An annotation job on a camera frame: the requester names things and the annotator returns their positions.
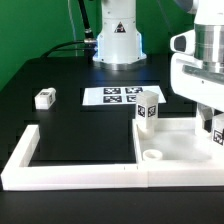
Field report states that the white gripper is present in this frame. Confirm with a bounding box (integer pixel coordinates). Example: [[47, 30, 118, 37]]
[[170, 29, 224, 121]]

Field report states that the white square tabletop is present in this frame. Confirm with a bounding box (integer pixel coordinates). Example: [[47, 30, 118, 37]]
[[132, 118, 224, 163]]

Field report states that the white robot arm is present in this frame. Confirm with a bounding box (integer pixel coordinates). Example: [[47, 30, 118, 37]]
[[93, 0, 224, 115]]

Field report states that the white L-shaped obstacle fixture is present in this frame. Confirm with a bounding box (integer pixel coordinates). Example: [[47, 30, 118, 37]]
[[1, 125, 224, 191]]

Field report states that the white AprilTag marker sheet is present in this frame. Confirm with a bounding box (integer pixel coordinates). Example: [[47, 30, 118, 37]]
[[82, 86, 166, 106]]

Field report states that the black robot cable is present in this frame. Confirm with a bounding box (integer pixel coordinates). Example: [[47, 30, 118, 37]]
[[41, 0, 98, 58]]

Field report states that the thin white cable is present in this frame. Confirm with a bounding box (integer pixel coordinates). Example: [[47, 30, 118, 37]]
[[67, 0, 78, 57]]

